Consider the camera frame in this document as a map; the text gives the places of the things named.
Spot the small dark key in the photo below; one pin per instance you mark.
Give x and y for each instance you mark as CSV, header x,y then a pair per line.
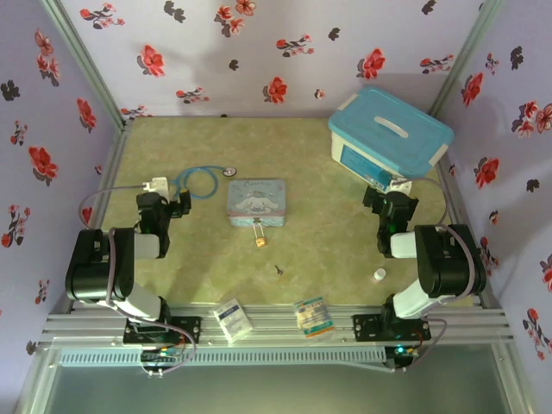
x,y
279,270

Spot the small white pill bottle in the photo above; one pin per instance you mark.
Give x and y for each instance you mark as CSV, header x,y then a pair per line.
x,y
379,274

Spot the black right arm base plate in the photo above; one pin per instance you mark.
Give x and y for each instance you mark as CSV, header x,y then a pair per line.
x,y
366,328

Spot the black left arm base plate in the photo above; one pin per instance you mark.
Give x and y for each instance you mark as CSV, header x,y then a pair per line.
x,y
190,328

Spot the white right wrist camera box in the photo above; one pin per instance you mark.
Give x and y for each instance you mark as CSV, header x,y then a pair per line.
x,y
401,185

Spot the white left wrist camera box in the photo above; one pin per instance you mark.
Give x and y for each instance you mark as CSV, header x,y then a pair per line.
x,y
156,185

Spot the aluminium table frame rail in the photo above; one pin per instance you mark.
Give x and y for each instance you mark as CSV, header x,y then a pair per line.
x,y
276,321

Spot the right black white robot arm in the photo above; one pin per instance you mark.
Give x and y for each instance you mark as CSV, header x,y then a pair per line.
x,y
448,263

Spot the colourful snack packet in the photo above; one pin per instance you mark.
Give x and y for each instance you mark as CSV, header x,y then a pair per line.
x,y
314,317

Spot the aluminium corner post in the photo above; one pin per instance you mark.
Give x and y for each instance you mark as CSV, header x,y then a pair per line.
x,y
466,56
82,60

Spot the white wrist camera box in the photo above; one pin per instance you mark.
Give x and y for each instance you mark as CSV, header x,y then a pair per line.
x,y
156,185
401,185

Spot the blue stethoscope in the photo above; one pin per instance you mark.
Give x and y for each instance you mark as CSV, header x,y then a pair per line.
x,y
202,183

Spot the small gold padlock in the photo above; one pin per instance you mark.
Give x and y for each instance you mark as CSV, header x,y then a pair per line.
x,y
261,241

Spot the blue lidded plastic storage box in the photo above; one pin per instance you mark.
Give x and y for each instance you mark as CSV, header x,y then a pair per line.
x,y
388,133

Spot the white blue medicine box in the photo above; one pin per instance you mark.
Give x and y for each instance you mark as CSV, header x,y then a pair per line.
x,y
233,320

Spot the light blue cartoon tin box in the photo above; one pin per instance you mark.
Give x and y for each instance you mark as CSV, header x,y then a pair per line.
x,y
256,202

